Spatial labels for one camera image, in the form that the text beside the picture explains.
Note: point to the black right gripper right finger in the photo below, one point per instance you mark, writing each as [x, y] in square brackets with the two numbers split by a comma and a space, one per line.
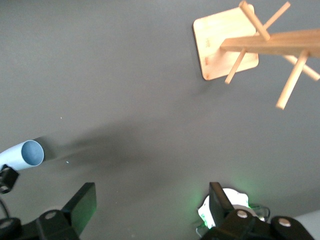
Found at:
[220, 205]

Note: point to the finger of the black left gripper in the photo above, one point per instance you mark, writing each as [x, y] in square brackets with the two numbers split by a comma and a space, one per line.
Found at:
[8, 178]

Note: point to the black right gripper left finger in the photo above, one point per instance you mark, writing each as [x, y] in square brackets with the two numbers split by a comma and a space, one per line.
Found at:
[82, 205]

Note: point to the light blue cup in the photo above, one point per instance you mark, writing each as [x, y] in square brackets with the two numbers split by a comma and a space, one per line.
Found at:
[15, 155]

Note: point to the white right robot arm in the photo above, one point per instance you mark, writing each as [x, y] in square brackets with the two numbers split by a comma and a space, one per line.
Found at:
[240, 200]

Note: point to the wooden cup rack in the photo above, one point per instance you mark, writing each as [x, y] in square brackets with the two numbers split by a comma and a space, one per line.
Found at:
[225, 42]

